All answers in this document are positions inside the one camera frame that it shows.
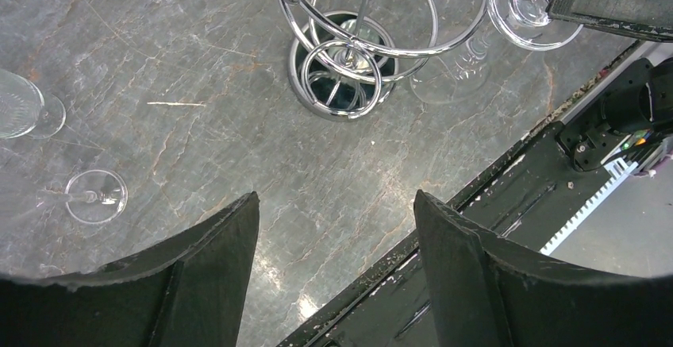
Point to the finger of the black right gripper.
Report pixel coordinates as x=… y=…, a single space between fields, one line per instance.
x=649 y=20

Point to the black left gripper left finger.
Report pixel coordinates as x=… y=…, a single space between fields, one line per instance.
x=187 y=290

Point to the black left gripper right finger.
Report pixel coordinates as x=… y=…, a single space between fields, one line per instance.
x=486 y=290

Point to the clear wine glass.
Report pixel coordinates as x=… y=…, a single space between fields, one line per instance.
x=92 y=197
x=27 y=111
x=460 y=73

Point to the chrome wine glass rack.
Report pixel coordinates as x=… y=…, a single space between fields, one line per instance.
x=344 y=76

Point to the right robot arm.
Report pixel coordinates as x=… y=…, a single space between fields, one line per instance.
x=645 y=103

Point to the white cable duct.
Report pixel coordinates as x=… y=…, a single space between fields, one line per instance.
x=619 y=170

